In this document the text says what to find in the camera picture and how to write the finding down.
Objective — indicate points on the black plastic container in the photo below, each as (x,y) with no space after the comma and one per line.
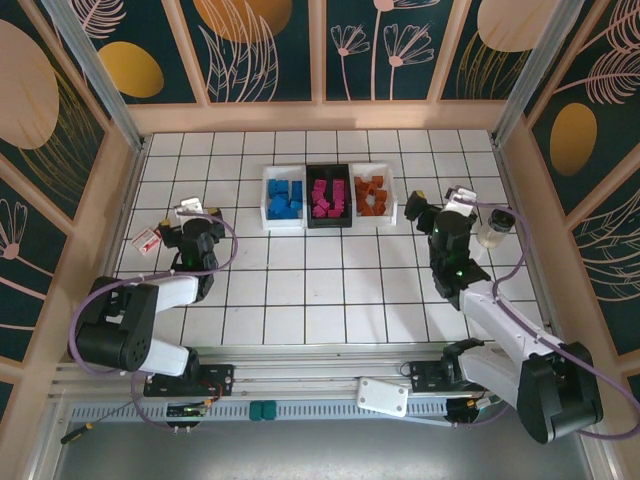
(327,222)

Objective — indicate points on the aluminium side rail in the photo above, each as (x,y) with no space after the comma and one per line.
(116,260)
(505,175)

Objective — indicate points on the black controller board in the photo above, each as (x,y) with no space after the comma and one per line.
(187,411)
(472,406)

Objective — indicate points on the orange lego brick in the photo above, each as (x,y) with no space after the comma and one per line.
(378,206)
(377,181)
(382,195)
(361,184)
(370,191)
(361,206)

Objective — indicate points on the glass jar black lid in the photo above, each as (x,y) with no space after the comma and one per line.
(496,229)

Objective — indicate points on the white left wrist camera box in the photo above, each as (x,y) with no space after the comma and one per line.
(190,205)

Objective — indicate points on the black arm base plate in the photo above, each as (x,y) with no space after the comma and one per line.
(425,375)
(220,375)

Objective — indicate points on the long blue lego brick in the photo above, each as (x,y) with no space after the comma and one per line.
(297,189)

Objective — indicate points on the teal plastic block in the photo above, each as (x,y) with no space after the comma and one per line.
(256,411)
(269,411)

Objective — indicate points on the white plastic container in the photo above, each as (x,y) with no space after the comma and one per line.
(375,221)
(282,224)

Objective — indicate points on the small red white box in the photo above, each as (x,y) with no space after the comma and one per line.
(146,242)

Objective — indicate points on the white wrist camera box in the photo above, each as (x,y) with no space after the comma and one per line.
(462,199)
(190,205)

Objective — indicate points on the yellow black screwdriver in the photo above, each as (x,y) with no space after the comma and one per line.
(75,436)

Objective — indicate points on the white rounded plate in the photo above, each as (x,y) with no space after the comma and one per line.
(382,397)

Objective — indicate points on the grey metal panel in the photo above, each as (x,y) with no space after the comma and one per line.
(325,450)

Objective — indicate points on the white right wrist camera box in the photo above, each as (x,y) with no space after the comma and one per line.
(462,199)

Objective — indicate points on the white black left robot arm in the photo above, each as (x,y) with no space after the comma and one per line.
(115,325)

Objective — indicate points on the aluminium corner post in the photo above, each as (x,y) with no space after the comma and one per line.
(537,70)
(95,75)

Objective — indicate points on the pink lego brick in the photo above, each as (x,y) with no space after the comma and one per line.
(337,204)
(320,204)
(339,187)
(336,213)
(318,189)
(318,213)

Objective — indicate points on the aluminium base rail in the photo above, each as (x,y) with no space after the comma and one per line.
(300,365)

